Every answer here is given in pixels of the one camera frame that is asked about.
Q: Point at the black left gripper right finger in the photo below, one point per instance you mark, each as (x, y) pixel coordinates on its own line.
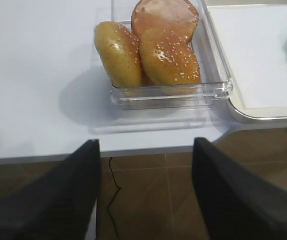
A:
(235, 203)

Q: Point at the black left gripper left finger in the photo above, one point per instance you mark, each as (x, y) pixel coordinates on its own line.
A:
(60, 205)

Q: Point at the clear bun container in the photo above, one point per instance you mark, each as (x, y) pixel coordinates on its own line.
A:
(216, 79)

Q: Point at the right sesame bun top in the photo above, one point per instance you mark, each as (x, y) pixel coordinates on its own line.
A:
(167, 60)

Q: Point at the sesame bun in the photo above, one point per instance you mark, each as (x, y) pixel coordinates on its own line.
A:
(167, 60)
(118, 49)

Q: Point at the white paper sheet on tray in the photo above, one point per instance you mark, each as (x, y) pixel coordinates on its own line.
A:
(254, 40)

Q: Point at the white rectangular tray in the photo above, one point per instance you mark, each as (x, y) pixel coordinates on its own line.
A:
(276, 115)

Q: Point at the left sesame bun top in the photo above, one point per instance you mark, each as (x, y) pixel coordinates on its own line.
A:
(118, 49)

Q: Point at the brown bun bottom in container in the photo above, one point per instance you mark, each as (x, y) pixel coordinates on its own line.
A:
(179, 16)

